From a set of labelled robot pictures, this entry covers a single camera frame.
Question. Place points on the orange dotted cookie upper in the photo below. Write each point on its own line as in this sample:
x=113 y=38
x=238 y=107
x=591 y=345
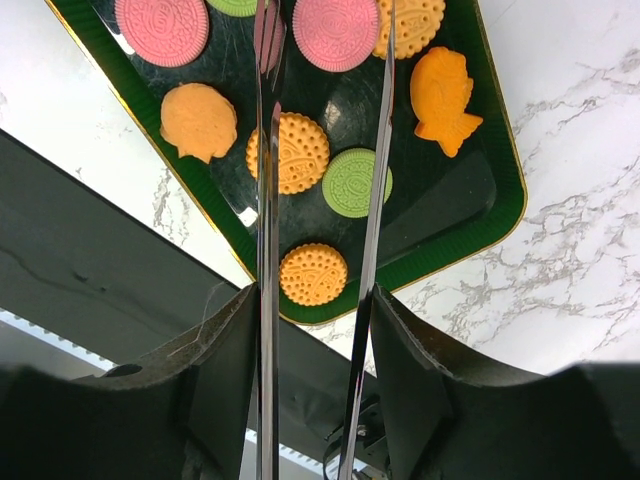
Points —
x=416 y=24

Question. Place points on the orange dotted cookie middle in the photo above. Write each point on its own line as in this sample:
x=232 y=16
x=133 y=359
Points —
x=304 y=153

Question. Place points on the orange dotted cookie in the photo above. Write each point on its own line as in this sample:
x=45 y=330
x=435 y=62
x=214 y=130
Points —
x=416 y=24
x=304 y=153
x=313 y=274

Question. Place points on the black oval tray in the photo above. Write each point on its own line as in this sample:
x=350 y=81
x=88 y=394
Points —
x=441 y=209

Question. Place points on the green sandwich cookie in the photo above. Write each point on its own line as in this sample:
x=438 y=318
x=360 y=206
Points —
x=347 y=182
x=235 y=8

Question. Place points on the metal tongs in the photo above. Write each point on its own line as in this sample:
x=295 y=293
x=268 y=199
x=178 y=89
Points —
x=268 y=84

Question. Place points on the pink sandwich cookie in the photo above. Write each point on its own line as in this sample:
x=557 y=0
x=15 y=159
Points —
x=165 y=33
x=336 y=36

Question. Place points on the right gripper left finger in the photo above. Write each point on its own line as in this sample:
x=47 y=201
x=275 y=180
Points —
x=180 y=411

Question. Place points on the orange dotted cookie lower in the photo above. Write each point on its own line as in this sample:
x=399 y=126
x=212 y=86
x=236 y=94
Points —
x=313 y=274

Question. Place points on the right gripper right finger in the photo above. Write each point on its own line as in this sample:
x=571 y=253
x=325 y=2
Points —
x=442 y=401

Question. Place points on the green sandwich cookie right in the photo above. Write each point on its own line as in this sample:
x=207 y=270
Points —
x=347 y=182

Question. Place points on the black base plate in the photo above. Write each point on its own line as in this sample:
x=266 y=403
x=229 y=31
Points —
x=80 y=267

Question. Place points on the orange shell cookie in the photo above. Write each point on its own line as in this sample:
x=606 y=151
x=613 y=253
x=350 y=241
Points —
x=198 y=121

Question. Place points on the green sandwich cookie left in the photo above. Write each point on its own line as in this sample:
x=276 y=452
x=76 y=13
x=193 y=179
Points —
x=235 y=8

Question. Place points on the orange fish cookie right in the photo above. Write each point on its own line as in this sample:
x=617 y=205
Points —
x=440 y=91

